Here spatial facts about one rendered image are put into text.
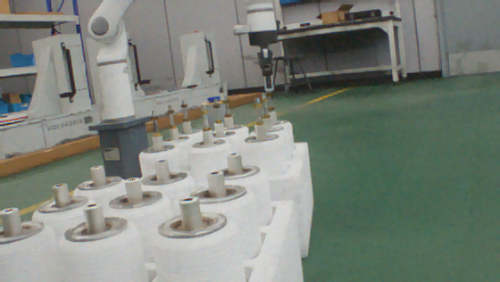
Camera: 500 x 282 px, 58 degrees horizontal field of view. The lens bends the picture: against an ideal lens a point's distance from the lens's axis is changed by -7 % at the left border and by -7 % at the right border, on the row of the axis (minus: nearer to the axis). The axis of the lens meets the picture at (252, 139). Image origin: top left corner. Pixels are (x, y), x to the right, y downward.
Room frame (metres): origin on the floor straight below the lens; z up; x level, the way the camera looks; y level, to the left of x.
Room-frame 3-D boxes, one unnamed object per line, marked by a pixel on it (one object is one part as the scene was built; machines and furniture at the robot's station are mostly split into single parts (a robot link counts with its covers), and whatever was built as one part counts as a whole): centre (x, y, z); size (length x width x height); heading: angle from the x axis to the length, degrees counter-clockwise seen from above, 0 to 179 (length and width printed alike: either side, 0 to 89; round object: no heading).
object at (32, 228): (0.54, 0.31, 0.25); 0.08 x 0.08 x 0.01
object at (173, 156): (1.07, 0.21, 0.16); 0.10 x 0.10 x 0.18
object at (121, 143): (1.44, 0.39, 0.15); 0.15 x 0.15 x 0.30; 62
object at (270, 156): (1.03, -0.02, 0.16); 0.10 x 0.10 x 0.18
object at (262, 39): (1.27, -0.06, 0.45); 0.08 x 0.08 x 0.09
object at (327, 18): (5.79, -1.19, 0.87); 0.40 x 0.30 x 0.23; 48
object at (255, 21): (1.27, -0.04, 0.52); 0.11 x 0.09 x 0.06; 89
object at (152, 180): (0.75, 0.15, 0.25); 0.08 x 0.08 x 0.01
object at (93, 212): (0.52, 0.19, 0.26); 0.02 x 0.02 x 0.03
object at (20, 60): (6.23, 2.78, 0.90); 0.50 x 0.38 x 0.21; 61
